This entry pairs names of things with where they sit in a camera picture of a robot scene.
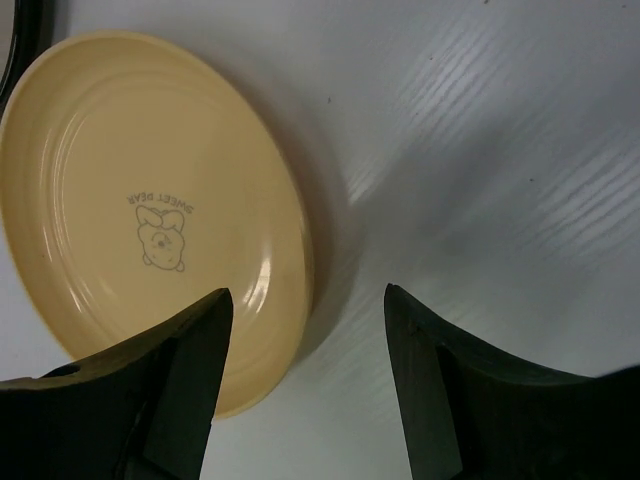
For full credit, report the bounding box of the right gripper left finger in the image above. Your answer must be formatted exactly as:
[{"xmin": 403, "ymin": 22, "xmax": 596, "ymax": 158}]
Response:
[{"xmin": 1, "ymin": 288, "xmax": 233, "ymax": 479}]

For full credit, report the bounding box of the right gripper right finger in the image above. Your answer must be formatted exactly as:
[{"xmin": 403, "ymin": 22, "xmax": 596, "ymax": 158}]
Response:
[{"xmin": 384, "ymin": 284, "xmax": 639, "ymax": 479}]

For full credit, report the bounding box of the beige bear plate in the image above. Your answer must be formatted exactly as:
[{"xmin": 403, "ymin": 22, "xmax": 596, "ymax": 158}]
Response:
[{"xmin": 1, "ymin": 30, "xmax": 314, "ymax": 418}]

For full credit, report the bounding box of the red rimmed plate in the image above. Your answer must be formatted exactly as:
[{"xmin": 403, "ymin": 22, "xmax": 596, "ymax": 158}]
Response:
[{"xmin": 1, "ymin": 0, "xmax": 56, "ymax": 105}]

